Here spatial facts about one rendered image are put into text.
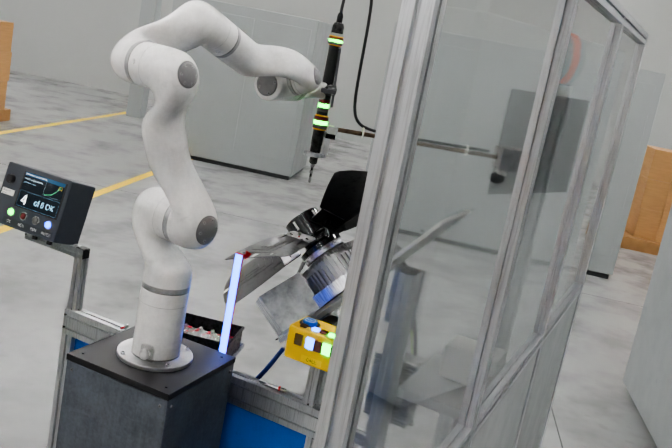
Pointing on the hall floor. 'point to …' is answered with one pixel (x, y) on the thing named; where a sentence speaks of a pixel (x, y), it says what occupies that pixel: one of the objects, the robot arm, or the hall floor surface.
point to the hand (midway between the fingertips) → (320, 87)
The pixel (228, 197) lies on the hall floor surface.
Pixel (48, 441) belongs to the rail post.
